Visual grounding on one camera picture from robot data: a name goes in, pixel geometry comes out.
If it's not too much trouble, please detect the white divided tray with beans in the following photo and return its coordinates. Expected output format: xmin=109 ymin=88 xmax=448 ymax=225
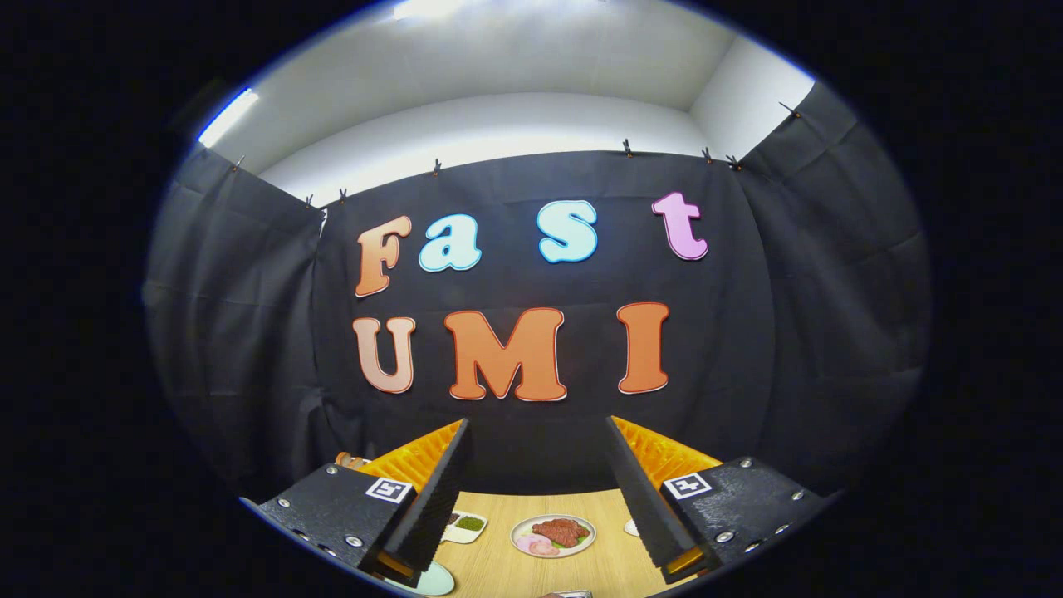
xmin=444 ymin=511 xmax=488 ymax=545

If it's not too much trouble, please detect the ceiling light strip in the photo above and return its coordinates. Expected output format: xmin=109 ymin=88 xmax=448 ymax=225
xmin=390 ymin=0 xmax=466 ymax=22
xmin=197 ymin=87 xmax=260 ymax=149

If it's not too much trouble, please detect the light blue plate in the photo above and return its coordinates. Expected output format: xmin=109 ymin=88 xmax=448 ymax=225
xmin=390 ymin=561 xmax=456 ymax=597

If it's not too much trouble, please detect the plate with meat and ham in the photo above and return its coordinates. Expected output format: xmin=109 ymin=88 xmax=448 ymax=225
xmin=510 ymin=513 xmax=597 ymax=559

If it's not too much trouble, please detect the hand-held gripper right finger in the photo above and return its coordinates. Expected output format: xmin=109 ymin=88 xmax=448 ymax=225
xmin=605 ymin=415 xmax=840 ymax=582

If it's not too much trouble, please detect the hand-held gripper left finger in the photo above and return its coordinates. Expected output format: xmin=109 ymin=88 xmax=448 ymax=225
xmin=241 ymin=418 xmax=473 ymax=586

